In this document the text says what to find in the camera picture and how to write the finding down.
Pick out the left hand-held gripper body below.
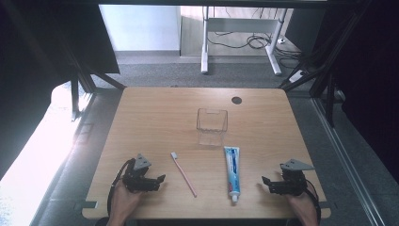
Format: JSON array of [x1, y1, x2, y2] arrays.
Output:
[[121, 153, 162, 193]]

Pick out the clear plastic cup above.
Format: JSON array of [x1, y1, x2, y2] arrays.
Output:
[[196, 107, 229, 147]]

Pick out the white power strip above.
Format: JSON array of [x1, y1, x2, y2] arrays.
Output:
[[288, 70, 306, 84]]

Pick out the person's left hand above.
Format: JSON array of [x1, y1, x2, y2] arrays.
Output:
[[108, 180, 145, 220]]

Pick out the black metal stand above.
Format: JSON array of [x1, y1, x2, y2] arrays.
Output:
[[278, 0, 373, 127], [61, 46, 127, 121]]

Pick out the black floor cables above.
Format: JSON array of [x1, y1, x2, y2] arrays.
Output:
[[206, 30, 303, 70]]

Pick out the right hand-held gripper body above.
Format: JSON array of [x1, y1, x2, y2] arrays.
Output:
[[268, 158, 315, 196]]

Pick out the person's right hand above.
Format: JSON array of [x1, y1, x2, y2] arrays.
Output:
[[282, 190, 315, 218]]

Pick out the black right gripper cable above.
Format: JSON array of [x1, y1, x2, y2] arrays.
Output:
[[302, 178, 322, 224]]

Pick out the white desk frame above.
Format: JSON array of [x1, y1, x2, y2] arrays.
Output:
[[200, 6, 288, 76]]

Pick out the white blue toothpaste tube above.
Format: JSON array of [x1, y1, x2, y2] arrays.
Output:
[[223, 145, 242, 203]]

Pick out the metal floor rail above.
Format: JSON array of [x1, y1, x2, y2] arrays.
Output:
[[312, 97, 388, 226]]

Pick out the pink toothbrush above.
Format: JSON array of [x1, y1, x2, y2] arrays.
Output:
[[170, 152, 199, 199]]

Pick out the dark curtain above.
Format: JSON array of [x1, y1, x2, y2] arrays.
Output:
[[0, 0, 120, 181], [313, 0, 399, 185]]

